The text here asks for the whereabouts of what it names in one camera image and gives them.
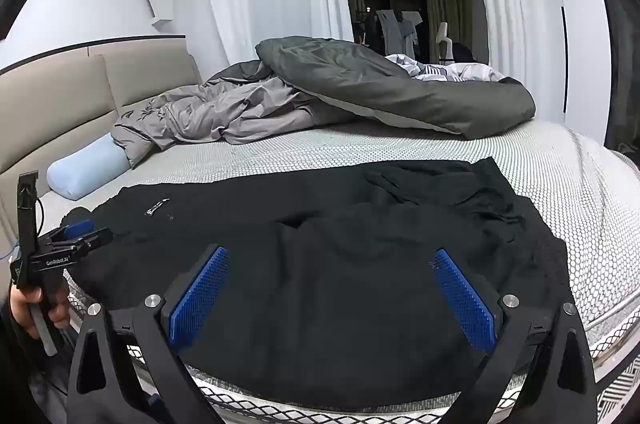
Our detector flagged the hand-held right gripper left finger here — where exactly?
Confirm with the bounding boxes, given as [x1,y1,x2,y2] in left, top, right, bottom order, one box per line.
[66,245,231,424]

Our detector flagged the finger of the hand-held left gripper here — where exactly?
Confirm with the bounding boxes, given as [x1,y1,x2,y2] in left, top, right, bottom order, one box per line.
[59,219,96,241]
[75,227,115,251]

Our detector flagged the dark grey duvet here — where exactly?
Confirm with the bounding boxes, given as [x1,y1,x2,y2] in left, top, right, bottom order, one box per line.
[205,36,537,141]

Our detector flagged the black pants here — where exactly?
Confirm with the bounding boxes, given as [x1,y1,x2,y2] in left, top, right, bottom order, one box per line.
[65,157,572,411]

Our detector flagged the person's left hand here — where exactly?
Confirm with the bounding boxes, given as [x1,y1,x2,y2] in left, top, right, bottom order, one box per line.
[9,286,74,340]

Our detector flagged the white striped cloth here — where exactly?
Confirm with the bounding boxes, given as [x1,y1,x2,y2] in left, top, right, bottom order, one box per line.
[384,52,506,83]

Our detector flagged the long black door handle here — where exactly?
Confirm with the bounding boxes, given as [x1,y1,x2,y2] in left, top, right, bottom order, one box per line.
[562,6,569,115]

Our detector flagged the white chair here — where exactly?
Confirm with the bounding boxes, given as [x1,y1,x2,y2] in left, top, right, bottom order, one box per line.
[434,22,453,64]

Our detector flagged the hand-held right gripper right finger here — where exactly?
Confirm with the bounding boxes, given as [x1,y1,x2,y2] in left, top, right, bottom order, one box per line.
[431,248,598,424]

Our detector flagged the beige padded headboard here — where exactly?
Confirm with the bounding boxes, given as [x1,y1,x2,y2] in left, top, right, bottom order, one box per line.
[0,34,201,225]

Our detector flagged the light grey blanket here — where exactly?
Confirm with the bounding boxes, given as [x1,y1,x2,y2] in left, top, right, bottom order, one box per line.
[110,74,358,169]

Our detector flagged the hanging clothes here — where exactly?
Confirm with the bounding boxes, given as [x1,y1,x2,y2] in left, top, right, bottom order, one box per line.
[375,8,421,57]

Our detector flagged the bed with white mesh mattress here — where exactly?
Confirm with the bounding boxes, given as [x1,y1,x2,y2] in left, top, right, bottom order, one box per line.
[30,119,640,424]

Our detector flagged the light blue pillow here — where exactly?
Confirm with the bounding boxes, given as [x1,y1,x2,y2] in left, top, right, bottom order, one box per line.
[46,134,132,202]

